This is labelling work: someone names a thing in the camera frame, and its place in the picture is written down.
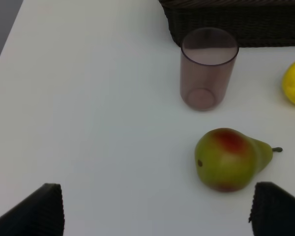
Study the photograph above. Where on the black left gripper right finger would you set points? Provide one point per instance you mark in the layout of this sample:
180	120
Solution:
273	211

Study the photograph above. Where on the translucent purple plastic cup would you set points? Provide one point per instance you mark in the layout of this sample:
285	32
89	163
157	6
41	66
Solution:
207	59

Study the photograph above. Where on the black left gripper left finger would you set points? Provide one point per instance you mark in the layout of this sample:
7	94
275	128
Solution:
39	214

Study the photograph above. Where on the dark brown wicker basket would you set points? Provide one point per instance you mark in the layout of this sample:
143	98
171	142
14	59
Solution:
254	23

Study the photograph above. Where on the green red pear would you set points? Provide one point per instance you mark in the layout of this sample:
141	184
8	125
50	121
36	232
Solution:
227	160

